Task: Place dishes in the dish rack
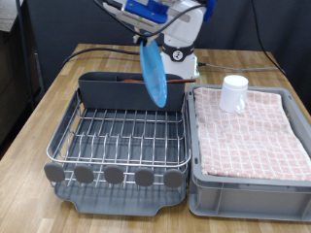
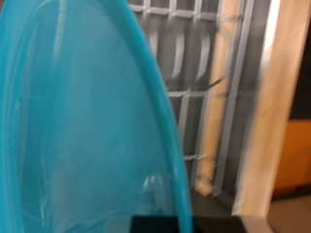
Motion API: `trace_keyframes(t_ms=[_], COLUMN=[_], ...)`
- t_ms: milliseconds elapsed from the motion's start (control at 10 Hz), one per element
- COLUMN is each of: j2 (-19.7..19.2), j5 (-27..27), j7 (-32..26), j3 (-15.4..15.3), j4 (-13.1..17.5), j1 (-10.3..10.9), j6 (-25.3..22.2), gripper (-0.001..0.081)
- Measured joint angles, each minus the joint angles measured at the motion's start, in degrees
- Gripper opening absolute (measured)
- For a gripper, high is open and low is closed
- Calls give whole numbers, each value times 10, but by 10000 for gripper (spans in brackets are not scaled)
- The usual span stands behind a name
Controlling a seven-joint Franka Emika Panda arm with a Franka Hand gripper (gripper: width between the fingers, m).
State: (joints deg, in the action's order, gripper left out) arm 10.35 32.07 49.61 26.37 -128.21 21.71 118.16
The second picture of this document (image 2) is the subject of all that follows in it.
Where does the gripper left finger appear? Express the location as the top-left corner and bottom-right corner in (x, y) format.
(130, 215), (180, 233)

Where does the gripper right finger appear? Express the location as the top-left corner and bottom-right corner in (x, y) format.
(192, 216), (248, 233)

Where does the blue plate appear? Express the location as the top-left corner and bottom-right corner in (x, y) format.
(0, 0), (194, 233)

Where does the steel wire dish rack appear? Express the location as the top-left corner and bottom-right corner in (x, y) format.
(129, 0), (260, 208)

